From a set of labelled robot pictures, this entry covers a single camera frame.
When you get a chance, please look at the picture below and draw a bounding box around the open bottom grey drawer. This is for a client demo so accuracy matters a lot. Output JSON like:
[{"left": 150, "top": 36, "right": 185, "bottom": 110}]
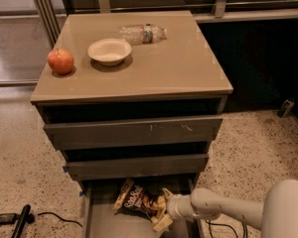
[{"left": 82, "top": 178, "right": 205, "bottom": 238}]

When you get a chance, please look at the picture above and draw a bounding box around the grey drawer cabinet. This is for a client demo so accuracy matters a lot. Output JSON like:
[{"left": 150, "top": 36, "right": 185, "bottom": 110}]
[{"left": 30, "top": 10, "right": 233, "bottom": 190}]

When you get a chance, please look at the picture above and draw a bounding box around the small dark floor device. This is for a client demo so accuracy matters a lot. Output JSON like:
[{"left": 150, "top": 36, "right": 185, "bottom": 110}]
[{"left": 277, "top": 99, "right": 294, "bottom": 118}]

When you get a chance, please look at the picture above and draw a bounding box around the brown chip bag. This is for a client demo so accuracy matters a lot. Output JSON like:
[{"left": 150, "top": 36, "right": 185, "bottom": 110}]
[{"left": 113, "top": 178, "right": 166, "bottom": 223}]

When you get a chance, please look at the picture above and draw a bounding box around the black power adapter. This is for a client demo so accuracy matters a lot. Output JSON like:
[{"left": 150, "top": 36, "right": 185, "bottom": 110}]
[{"left": 0, "top": 213, "right": 19, "bottom": 225}]

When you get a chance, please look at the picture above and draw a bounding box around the middle grey drawer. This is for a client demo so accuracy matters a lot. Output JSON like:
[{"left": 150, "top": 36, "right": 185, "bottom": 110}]
[{"left": 66, "top": 154, "right": 209, "bottom": 180}]

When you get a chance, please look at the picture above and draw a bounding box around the white paper bowl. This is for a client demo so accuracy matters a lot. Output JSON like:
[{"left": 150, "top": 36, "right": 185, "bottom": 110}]
[{"left": 87, "top": 39, "right": 132, "bottom": 66}]

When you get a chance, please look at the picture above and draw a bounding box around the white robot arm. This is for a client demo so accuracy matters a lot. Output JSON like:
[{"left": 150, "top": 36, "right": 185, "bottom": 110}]
[{"left": 154, "top": 179, "right": 298, "bottom": 238}]

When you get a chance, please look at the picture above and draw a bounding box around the black floor cable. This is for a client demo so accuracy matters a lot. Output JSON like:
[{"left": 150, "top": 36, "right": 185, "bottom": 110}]
[{"left": 37, "top": 211, "right": 83, "bottom": 229}]

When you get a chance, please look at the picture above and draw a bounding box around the clear plastic water bottle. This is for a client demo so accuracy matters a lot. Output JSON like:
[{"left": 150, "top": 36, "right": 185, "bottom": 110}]
[{"left": 117, "top": 24, "right": 167, "bottom": 46}]

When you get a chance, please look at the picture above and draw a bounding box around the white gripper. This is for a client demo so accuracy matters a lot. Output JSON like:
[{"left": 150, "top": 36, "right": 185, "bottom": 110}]
[{"left": 153, "top": 187, "right": 193, "bottom": 232}]

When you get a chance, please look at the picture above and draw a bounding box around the black stick tool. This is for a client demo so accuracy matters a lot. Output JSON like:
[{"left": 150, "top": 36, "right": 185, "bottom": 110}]
[{"left": 11, "top": 204, "right": 35, "bottom": 238}]

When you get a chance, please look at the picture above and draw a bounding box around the red apple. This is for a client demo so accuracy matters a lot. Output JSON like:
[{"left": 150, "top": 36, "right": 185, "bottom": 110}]
[{"left": 47, "top": 48, "right": 75, "bottom": 74}]

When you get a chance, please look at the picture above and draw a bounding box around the coiled black cable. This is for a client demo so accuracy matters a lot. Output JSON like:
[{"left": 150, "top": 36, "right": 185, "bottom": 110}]
[{"left": 205, "top": 219, "right": 249, "bottom": 238}]

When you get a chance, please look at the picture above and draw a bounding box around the top grey drawer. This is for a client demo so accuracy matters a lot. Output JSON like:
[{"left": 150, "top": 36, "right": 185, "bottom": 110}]
[{"left": 44, "top": 116, "right": 223, "bottom": 150}]

